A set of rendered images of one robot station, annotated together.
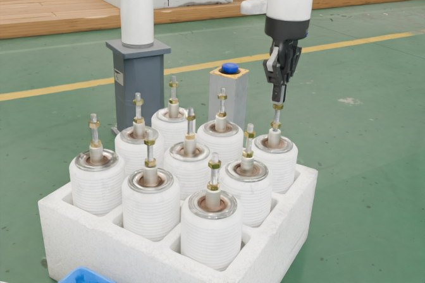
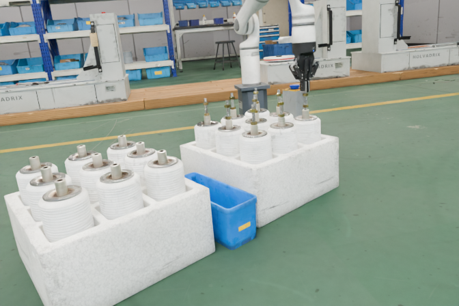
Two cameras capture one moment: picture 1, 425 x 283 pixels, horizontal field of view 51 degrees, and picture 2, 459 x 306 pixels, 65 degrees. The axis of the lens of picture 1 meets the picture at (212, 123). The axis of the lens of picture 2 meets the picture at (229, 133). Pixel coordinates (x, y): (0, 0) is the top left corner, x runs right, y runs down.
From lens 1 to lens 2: 0.56 m
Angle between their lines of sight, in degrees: 24
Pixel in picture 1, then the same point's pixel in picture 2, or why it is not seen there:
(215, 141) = (274, 119)
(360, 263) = (369, 197)
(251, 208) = (281, 143)
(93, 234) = (201, 156)
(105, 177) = (209, 129)
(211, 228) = (249, 141)
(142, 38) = (253, 79)
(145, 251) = (222, 158)
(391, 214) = (408, 179)
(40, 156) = not seen: hidden behind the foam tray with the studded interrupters
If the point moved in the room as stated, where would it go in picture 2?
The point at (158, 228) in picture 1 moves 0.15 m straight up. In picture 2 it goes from (231, 151) to (227, 104)
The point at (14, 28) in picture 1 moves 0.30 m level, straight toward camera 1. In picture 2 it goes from (197, 98) to (197, 104)
